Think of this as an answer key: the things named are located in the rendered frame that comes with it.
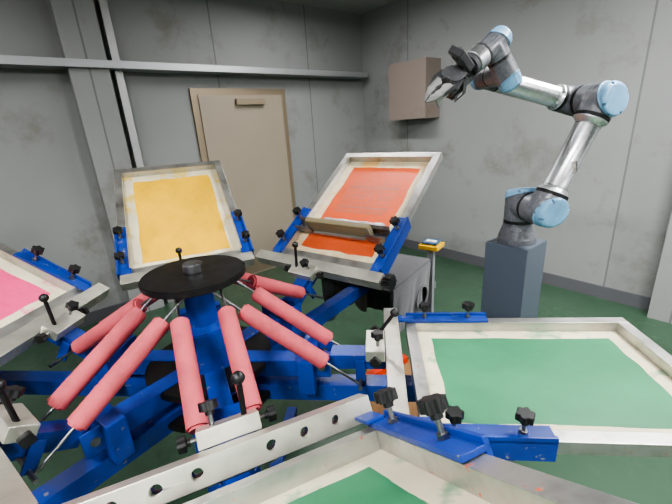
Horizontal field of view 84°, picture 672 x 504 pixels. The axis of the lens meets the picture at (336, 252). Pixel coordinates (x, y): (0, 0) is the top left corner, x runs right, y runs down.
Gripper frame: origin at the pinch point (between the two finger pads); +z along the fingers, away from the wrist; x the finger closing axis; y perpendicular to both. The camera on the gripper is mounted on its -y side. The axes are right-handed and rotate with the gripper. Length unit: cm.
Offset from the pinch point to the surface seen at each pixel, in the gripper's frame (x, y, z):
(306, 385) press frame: -30, 27, 87
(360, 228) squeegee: 9, 54, 32
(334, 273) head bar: 1, 50, 54
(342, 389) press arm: -37, 35, 81
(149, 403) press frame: -7, 10, 121
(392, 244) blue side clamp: -7, 54, 28
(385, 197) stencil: 21, 72, 7
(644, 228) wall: -84, 242, -178
